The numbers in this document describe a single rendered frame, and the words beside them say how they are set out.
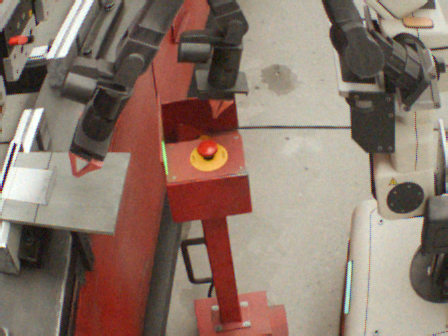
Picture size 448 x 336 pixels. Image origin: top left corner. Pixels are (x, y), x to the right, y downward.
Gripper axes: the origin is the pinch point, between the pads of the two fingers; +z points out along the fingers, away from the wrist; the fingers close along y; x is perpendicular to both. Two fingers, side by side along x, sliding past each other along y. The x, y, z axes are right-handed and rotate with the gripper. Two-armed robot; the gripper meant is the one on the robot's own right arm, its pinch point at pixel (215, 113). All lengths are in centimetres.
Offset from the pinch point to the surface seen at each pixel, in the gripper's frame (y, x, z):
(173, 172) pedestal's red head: 8.8, 12.3, 4.3
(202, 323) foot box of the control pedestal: -6, 6, 69
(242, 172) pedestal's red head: -3.7, 15.0, 1.3
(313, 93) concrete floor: -54, -89, 69
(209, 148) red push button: 2.3, 10.4, -0.4
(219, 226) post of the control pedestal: -3.7, 7.9, 24.9
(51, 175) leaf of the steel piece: 36.2, 30.6, -12.8
